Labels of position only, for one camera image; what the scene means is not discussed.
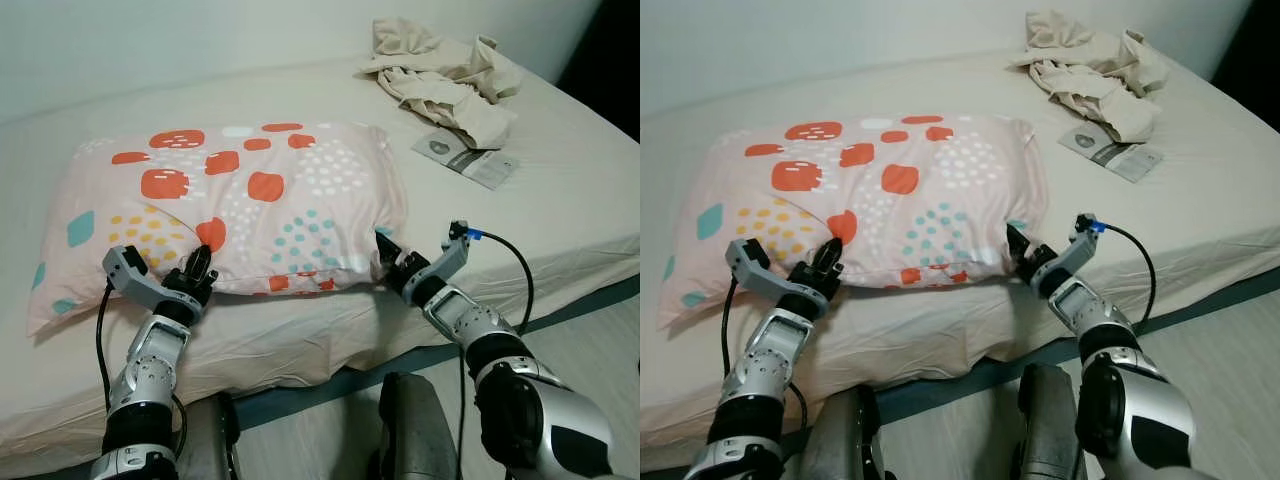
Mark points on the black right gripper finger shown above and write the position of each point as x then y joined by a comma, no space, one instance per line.
1017,240
386,248

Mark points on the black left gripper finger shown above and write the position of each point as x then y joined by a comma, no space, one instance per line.
194,262
839,254
209,262
823,252

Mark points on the pink patterned pillow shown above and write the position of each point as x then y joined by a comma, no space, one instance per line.
260,210
900,200

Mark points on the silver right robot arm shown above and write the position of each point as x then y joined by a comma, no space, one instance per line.
1140,400
520,400

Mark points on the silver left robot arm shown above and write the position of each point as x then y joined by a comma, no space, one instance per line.
145,370
765,360

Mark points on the grey plastic packet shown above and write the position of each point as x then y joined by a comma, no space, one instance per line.
475,160
1120,152

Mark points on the dark grey robot left leg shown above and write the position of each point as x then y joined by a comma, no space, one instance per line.
212,440
845,435

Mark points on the dark grey robot leg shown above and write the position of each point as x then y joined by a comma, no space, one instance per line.
415,430
212,440
1048,420
845,435

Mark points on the dark grey robot right leg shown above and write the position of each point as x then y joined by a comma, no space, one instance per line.
1048,420
415,430

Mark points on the beige mattress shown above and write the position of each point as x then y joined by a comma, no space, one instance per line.
560,210
1200,200

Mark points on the crumpled beige cloth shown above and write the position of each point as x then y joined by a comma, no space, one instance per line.
1100,75
450,85

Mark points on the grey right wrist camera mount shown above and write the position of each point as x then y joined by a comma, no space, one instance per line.
450,258
1080,250

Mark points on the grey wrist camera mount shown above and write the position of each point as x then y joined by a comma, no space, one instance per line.
752,265
130,275
1080,250
450,258

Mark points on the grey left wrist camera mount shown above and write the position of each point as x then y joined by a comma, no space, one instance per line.
130,275
752,265

